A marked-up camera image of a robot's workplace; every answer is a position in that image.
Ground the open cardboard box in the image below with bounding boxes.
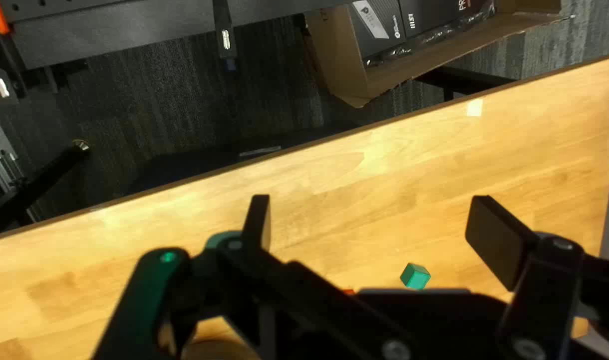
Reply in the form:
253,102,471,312
305,0,565,109

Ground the black tripod leg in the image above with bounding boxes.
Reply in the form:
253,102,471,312
0,139,92,231

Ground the green block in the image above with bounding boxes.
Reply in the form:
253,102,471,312
399,262,433,292

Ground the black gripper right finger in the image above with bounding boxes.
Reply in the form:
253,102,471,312
463,194,609,360

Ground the black product box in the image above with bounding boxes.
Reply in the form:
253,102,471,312
349,0,499,63

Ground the black perforated breadboard table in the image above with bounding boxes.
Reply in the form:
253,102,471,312
10,0,351,70

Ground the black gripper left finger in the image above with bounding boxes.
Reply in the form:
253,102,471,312
92,194,411,360

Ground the black clamp with white label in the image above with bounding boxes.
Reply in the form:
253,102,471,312
212,0,241,72

